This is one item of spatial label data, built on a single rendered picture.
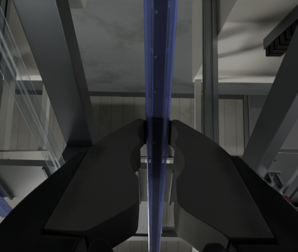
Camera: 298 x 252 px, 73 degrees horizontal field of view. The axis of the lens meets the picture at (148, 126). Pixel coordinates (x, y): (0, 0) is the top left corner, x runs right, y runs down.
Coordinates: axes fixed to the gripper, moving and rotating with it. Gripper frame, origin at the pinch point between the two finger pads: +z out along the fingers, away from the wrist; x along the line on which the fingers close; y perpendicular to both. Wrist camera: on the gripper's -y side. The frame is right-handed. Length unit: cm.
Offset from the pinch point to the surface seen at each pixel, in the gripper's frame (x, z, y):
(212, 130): 17, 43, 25
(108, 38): -45, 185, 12
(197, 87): 21, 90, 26
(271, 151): 19.6, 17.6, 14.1
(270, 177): 21.9, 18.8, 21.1
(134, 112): -39, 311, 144
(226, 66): 30, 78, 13
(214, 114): 17, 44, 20
